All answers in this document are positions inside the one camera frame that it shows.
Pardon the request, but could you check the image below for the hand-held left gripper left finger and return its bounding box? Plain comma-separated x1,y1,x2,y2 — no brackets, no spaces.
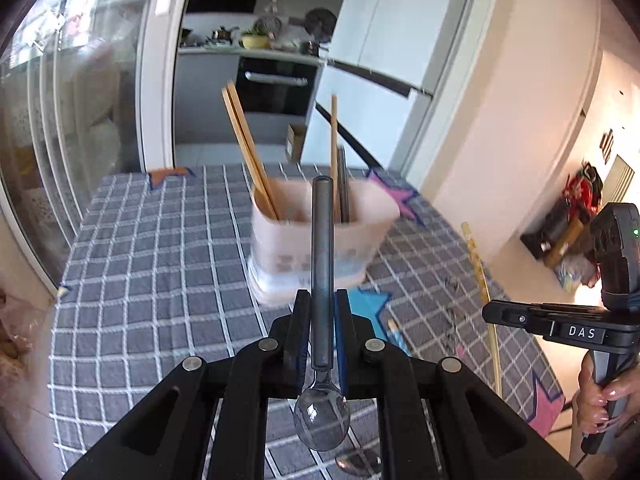
62,287,311,480

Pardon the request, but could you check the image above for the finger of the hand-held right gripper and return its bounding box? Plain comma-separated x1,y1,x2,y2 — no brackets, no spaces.
481,299,552,332

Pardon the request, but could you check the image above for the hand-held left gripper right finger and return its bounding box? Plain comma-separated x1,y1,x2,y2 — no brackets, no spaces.
335,287,583,480

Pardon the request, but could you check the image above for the patterned wooden chopstick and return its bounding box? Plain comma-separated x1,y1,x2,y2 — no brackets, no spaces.
460,221,503,397
386,318,410,357

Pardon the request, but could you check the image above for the beige plastic utensil holder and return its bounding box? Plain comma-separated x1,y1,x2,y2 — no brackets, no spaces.
247,177,401,306

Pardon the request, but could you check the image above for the person's right hand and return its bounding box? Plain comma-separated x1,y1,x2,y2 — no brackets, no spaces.
574,355,633,435

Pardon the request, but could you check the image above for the crumpled plastic bag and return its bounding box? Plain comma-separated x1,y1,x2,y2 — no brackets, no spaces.
555,255,601,293

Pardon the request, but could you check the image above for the red bag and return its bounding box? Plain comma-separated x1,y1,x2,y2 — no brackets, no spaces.
562,160,603,216

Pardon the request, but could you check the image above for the black floor item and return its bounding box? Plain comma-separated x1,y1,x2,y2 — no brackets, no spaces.
520,200,571,261

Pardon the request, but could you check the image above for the grey checked tablecloth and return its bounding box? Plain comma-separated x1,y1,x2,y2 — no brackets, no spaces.
47,162,568,480

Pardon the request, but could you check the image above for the small cardboard box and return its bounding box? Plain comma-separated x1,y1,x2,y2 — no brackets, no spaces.
285,124,308,163

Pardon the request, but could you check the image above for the black built-in oven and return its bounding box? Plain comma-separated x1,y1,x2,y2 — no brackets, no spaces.
235,56,321,116

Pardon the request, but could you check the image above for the clear plastic bag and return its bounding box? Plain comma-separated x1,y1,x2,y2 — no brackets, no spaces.
0,287,56,411

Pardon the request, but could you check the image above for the grey kitchen counter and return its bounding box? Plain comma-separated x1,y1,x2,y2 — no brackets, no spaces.
175,45,323,146

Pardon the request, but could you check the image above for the green bowl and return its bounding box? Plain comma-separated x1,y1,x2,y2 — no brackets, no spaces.
241,30,273,51

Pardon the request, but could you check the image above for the white refrigerator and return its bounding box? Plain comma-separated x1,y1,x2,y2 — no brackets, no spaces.
300,0,481,181

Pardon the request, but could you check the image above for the black hanging pan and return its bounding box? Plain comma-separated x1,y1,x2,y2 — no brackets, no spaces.
304,7,338,43

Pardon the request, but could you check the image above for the sliding glass door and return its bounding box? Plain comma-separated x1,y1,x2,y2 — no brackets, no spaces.
0,0,201,291

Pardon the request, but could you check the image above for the white wall vent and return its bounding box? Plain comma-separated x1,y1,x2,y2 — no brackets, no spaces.
602,152,636,203

